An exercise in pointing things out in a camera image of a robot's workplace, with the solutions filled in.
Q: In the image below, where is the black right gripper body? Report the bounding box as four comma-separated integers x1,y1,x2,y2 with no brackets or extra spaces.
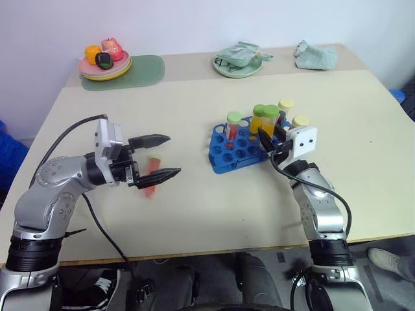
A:
270,139,293,160

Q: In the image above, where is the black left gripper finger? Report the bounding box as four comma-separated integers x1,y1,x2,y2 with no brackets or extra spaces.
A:
128,133,172,151
134,167,182,190

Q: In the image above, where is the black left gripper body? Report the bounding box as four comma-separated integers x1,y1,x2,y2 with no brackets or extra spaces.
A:
109,143,142,189

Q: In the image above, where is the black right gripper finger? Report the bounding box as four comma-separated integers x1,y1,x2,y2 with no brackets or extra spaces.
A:
257,126,277,154
273,124,290,144

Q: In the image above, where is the blue test tube rack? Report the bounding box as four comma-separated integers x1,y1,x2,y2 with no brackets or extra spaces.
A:
208,115,294,176

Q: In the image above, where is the red tube with green cap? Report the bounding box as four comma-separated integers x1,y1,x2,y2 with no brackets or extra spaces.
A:
226,111,243,152
139,154,163,199

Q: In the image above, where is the orange tube with green cap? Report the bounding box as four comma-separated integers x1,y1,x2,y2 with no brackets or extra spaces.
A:
249,104,267,134

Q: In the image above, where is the yellow tube with green cap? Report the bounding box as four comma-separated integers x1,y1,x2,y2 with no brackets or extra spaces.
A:
261,105,280,137

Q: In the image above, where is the dark tube with yellow cap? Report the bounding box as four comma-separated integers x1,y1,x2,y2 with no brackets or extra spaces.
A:
278,98,295,126

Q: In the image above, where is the green placemat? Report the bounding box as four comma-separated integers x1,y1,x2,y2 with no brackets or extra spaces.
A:
80,54,166,93

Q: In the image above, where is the light green plate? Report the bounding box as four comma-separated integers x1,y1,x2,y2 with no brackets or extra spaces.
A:
212,52,263,79

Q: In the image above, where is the yellow plate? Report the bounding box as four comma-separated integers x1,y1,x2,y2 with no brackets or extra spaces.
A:
80,58,134,82

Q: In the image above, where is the black zip tie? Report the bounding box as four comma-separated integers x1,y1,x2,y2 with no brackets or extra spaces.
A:
63,228,88,239

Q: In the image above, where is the crumpled light green cloth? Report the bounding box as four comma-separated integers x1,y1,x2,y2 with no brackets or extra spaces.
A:
294,40,339,71

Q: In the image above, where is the toy dark mangosteen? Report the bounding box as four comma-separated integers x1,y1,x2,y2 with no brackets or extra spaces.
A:
95,52,114,70

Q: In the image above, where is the pink plate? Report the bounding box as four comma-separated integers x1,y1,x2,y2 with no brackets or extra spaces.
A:
78,53,132,76

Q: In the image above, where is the toy pink apple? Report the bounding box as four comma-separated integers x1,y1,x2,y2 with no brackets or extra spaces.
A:
100,38,125,63

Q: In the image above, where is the toy orange fruit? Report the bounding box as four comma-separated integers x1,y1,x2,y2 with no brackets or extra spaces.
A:
84,45,102,66

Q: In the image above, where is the blue fabric object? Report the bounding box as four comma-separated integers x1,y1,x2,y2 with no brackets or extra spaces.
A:
0,119,30,196

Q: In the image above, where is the black and white sneaker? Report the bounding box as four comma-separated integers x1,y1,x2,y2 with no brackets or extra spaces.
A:
61,268,121,308

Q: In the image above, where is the blue plastic object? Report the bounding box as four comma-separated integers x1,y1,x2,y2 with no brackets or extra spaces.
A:
390,87,408,104

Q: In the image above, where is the dark grey rounded shape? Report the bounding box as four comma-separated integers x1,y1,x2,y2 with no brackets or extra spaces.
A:
238,252,283,311

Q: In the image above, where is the white shoe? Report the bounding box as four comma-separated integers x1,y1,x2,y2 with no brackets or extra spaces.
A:
367,248,403,279

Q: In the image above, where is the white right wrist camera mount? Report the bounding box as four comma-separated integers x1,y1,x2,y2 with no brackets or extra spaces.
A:
279,125,318,169

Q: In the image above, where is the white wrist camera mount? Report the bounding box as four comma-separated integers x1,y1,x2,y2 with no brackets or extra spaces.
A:
93,118,125,188
279,125,318,169

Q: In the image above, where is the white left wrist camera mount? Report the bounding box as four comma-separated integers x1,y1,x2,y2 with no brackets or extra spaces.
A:
93,118,125,188

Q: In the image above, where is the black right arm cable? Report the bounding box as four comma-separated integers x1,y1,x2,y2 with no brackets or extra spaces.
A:
269,152,353,242

